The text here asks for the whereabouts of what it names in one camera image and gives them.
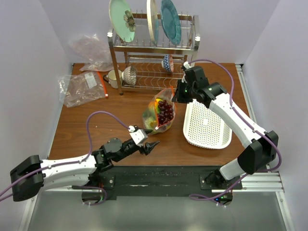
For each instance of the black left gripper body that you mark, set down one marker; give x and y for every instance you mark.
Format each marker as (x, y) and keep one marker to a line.
(128, 149)

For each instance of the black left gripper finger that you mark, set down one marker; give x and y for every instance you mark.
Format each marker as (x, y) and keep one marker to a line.
(149, 146)
(148, 131)

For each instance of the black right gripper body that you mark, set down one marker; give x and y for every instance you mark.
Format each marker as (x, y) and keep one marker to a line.
(185, 94)

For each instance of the green cabbage toy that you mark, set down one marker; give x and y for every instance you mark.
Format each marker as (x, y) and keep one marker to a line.
(149, 120)

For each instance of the dark red grape bunch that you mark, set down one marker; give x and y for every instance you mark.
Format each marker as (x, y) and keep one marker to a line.
(165, 113)

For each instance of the red yellow mango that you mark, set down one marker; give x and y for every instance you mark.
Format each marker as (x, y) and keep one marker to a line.
(157, 103)

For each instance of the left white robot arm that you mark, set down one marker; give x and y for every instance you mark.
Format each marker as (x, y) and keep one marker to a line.
(34, 175)

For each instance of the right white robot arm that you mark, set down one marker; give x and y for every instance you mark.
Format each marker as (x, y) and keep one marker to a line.
(260, 146)

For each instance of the crumpled clear bag at back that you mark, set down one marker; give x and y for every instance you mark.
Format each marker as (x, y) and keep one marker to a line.
(95, 51)

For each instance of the blue white patterned bowl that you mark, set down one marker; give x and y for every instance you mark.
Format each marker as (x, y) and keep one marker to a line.
(167, 63)

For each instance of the white perforated plastic basket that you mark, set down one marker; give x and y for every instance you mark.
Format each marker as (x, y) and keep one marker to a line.
(203, 128)

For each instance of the steel two-tier dish rack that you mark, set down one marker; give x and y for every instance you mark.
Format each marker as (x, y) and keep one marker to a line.
(147, 57)

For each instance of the cream enamel mug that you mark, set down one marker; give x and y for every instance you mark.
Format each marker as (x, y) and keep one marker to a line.
(112, 80)

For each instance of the teal blue plate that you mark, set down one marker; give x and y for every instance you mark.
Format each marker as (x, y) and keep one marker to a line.
(170, 22)

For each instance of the cream rimmed plate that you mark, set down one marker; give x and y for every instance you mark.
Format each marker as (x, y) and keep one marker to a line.
(152, 20)

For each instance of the mint green floral plate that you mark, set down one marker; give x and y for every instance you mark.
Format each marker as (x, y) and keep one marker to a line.
(122, 20)

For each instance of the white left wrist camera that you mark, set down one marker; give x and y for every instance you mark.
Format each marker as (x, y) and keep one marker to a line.
(139, 137)

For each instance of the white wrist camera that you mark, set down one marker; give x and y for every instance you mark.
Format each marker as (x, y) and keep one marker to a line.
(139, 137)
(186, 67)

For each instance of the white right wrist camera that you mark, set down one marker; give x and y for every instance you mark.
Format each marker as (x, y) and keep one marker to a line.
(186, 67)

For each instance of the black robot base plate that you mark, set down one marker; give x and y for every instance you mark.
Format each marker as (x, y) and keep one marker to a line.
(159, 181)

